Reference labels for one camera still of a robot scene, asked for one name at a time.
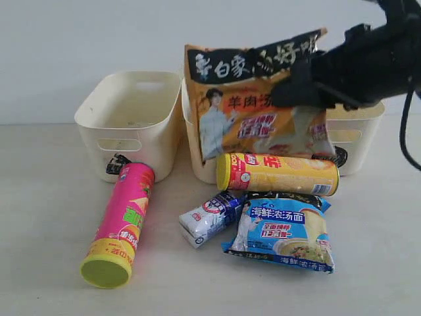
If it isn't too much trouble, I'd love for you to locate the yellow chips can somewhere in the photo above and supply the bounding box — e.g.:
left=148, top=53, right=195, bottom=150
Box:
left=216, top=153, right=339, bottom=196

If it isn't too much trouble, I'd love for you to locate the cream bin square mark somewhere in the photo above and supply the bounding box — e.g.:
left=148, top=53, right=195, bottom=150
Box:
left=180, top=80, right=216, bottom=184

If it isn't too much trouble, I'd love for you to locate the orange mutton noodle packet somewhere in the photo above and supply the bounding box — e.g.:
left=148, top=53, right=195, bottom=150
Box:
left=184, top=28, right=335, bottom=161

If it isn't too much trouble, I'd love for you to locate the pink chips can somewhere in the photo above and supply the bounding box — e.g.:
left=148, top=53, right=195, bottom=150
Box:
left=80, top=163, right=155, bottom=289

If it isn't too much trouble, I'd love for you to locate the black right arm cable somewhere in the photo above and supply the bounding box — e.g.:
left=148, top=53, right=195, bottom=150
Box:
left=399, top=77, right=421, bottom=171

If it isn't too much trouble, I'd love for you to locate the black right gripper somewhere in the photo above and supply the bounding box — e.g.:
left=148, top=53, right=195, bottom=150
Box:
left=247, top=22, right=420, bottom=109

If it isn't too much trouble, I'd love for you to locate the blue seafood noodle packet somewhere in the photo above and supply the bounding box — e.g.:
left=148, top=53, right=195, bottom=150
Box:
left=222, top=192, right=335, bottom=273

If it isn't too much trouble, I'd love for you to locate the small blue white packet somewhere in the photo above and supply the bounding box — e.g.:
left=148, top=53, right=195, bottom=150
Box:
left=178, top=190, right=244, bottom=249

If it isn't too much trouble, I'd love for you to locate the cream bin triangle mark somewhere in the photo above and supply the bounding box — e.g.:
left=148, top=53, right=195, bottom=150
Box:
left=74, top=71, right=184, bottom=183

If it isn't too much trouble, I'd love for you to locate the cream bin circle mark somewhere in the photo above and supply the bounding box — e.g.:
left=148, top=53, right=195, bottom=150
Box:
left=327, top=102, right=385, bottom=176

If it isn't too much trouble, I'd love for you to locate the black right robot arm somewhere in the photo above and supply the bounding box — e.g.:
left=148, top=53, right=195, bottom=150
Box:
left=270, top=1, right=420, bottom=111

